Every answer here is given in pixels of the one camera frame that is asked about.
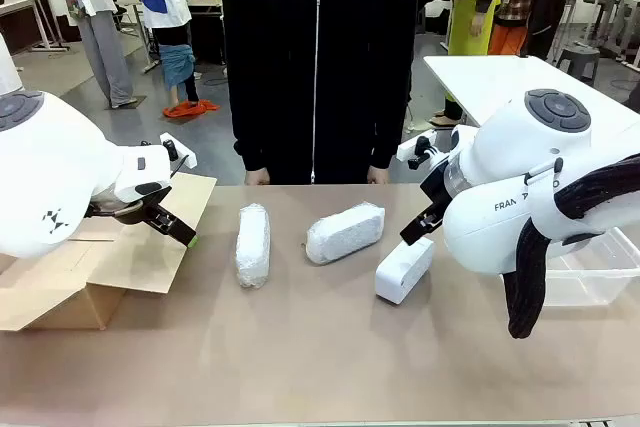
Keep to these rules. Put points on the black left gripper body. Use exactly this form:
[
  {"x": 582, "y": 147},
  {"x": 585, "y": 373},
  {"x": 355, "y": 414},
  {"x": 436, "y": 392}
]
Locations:
[{"x": 135, "y": 208}]

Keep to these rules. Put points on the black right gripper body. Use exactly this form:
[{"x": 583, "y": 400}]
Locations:
[{"x": 440, "y": 187}]

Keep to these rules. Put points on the bubble-wrapped white clock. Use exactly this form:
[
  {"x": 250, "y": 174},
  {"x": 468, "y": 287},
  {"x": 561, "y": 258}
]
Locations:
[
  {"x": 252, "y": 247},
  {"x": 345, "y": 234}
]

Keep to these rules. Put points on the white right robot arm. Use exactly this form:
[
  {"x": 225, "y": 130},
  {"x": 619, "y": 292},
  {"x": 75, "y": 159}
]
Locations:
[{"x": 520, "y": 172}]

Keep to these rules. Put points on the person's left forearm black sleeve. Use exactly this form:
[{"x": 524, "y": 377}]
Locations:
[{"x": 387, "y": 132}]

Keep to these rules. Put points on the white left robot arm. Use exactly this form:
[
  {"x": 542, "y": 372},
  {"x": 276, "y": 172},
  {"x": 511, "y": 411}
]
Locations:
[{"x": 55, "y": 162}]

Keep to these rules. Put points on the person's right forearm black sleeve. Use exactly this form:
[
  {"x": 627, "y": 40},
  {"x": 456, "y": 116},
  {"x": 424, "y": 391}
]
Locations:
[{"x": 250, "y": 137}]

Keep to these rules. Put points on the unwrapped white clock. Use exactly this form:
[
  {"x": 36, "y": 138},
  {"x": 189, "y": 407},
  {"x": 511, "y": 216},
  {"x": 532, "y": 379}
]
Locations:
[{"x": 400, "y": 274}]

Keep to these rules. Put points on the person's left hand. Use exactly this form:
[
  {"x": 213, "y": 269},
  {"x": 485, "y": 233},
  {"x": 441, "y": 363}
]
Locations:
[{"x": 378, "y": 176}]

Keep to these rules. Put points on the person's right hand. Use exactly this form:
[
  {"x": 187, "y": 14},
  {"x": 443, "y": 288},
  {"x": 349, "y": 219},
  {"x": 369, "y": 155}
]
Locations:
[{"x": 257, "y": 177}]

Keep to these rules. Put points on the open cardboard box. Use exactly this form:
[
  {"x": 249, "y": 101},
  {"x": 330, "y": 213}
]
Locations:
[{"x": 135, "y": 262}]

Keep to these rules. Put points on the orange cloth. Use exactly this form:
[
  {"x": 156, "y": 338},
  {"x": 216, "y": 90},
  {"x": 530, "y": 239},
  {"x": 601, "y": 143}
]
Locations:
[{"x": 187, "y": 109}]

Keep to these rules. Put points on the white table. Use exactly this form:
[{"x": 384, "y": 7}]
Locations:
[{"x": 490, "y": 87}]

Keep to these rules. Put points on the person in yellow apron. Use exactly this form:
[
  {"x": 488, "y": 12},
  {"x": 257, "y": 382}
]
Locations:
[{"x": 470, "y": 27}]

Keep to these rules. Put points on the mannequin with grey trousers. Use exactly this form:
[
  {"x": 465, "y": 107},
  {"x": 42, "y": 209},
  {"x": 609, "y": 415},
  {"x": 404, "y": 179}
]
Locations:
[{"x": 102, "y": 47}]

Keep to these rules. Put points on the person in orange trousers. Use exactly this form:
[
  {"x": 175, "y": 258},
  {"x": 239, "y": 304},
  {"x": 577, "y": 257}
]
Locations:
[{"x": 510, "y": 32}]

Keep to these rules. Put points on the clear plastic bin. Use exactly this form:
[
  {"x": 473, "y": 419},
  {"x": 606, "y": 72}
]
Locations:
[{"x": 590, "y": 282}]

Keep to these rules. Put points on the person torso black hoodie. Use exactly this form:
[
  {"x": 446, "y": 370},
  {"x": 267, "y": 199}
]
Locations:
[{"x": 320, "y": 47}]

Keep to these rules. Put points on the grey plastic stool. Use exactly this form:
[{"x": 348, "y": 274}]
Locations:
[{"x": 577, "y": 57}]

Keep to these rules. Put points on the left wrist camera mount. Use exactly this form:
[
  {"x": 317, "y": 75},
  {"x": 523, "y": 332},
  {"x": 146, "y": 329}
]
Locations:
[{"x": 186, "y": 160}]

